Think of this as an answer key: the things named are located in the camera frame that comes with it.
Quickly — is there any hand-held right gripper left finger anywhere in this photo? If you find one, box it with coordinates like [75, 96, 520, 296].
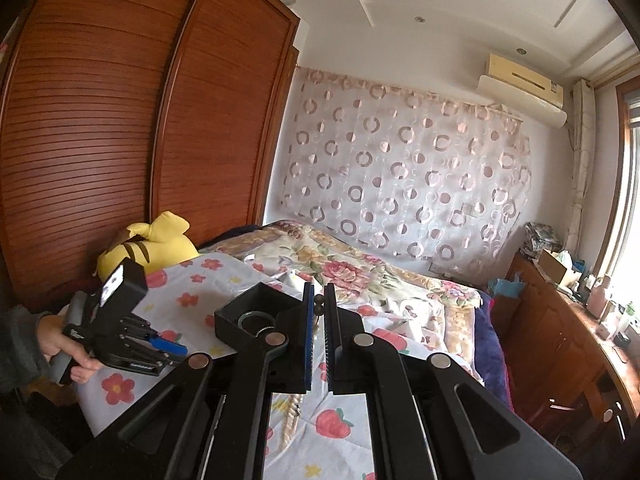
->
[55, 282, 316, 480]

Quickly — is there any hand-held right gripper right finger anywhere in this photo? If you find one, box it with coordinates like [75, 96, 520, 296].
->
[323, 283, 584, 480]

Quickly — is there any black jewelry tray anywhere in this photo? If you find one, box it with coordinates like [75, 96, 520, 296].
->
[214, 281, 307, 361]

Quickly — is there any person's left forearm grey sleeve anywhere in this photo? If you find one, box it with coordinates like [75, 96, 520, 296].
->
[0, 304, 55, 402]

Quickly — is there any person's left hand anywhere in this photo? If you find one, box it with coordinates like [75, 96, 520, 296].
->
[42, 317, 104, 384]

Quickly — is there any yellow plush toy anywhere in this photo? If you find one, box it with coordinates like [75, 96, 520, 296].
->
[95, 212, 201, 282]

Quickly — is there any strawberry flower print bedsheet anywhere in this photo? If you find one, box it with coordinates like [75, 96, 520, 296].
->
[75, 254, 481, 480]

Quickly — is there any metal bangle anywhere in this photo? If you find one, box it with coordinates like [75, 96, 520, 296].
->
[237, 311, 274, 337]

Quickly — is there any floral quilt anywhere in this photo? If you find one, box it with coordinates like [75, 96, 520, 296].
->
[199, 219, 495, 397]

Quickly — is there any wooden slatted wardrobe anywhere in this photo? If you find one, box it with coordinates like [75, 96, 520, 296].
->
[0, 0, 302, 313]

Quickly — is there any dark purple blanket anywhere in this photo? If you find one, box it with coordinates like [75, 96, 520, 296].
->
[472, 290, 512, 407]

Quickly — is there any circle patterned sheer curtain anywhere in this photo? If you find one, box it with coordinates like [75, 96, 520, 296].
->
[279, 66, 534, 277]

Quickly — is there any blue cloth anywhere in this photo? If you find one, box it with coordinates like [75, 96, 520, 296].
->
[487, 275, 527, 299]

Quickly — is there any wooden side cabinet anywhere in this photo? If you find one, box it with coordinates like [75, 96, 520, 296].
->
[492, 251, 640, 463]

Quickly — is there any patterned bag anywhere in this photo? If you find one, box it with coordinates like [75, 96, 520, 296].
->
[523, 222, 564, 257]

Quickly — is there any pink bottle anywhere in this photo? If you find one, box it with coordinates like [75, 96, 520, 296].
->
[587, 274, 614, 319]

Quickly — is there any green cap bottle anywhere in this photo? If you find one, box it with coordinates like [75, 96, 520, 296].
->
[617, 302, 639, 342]

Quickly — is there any pale window curtain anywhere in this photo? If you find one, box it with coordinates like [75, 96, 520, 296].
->
[567, 79, 597, 257]

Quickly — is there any window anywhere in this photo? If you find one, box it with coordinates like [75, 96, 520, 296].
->
[595, 74, 640, 313]

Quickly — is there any beige beaded necklace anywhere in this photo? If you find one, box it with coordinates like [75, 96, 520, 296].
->
[281, 394, 304, 448]

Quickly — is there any wall air conditioner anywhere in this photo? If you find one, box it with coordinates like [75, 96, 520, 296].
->
[475, 52, 569, 127]

